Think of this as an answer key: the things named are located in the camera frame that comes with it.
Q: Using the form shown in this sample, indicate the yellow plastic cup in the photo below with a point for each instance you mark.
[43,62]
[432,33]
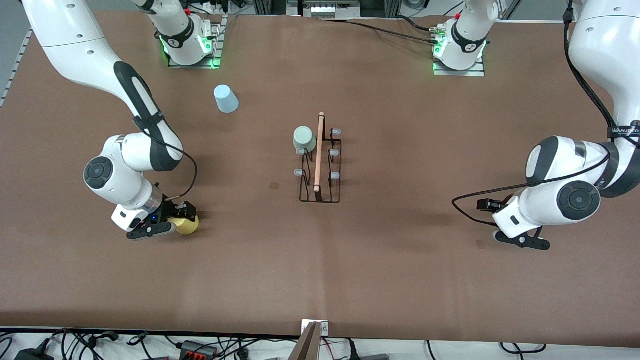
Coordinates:
[187,227]

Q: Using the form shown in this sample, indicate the pale green plastic cup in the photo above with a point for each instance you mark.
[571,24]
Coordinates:
[304,138]

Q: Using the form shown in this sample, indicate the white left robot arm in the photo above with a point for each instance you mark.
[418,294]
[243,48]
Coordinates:
[600,50]

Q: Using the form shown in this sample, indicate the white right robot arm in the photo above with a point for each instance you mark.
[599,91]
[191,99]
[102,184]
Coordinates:
[75,45]

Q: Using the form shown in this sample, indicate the light blue plastic cup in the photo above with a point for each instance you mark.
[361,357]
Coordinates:
[226,100]

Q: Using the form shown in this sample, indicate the black orange connector block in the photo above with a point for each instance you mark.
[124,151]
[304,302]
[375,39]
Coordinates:
[197,348]

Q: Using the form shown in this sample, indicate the brown table cover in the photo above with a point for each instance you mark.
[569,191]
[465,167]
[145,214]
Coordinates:
[350,275]

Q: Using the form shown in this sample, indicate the black power adapter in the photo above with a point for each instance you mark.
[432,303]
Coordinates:
[32,355]

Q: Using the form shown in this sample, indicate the grey-brown wedge bar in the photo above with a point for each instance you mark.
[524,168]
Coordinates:
[306,347]

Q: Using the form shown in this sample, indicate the white power strip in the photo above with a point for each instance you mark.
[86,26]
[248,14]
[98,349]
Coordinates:
[215,6]

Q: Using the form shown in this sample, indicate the grey control box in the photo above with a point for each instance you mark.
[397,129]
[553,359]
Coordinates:
[322,9]

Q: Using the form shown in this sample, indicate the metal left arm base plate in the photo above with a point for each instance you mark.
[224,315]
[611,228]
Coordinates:
[460,73]

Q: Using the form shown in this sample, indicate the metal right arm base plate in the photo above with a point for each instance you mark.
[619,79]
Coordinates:
[217,45]

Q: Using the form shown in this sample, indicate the small silver metal bracket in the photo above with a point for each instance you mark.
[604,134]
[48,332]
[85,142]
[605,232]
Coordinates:
[325,327]

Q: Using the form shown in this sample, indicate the silver perforated edge rail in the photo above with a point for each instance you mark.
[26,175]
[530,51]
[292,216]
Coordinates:
[12,75]

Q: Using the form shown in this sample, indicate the black frame post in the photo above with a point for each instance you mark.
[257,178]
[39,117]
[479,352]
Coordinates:
[380,6]

